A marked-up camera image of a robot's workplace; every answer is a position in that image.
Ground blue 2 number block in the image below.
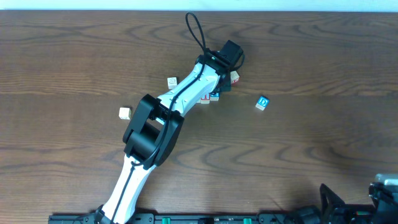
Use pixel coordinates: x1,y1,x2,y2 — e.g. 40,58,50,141
210,93,220,101

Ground red I letter block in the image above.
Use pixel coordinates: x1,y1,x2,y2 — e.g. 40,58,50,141
200,93,210,104

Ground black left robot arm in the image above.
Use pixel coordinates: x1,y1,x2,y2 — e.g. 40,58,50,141
95,52,241,223

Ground red E letter block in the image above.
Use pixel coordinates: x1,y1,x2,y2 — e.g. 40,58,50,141
230,71,240,84

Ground blue D letter block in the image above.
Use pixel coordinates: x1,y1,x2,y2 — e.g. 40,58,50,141
256,96,269,111

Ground plain face wooden block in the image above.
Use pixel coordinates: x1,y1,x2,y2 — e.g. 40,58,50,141
167,77,178,90

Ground cow picture wooden block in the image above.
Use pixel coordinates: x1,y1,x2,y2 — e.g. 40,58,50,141
119,107,131,120

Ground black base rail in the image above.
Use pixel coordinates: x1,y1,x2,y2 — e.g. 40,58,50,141
48,212,364,224

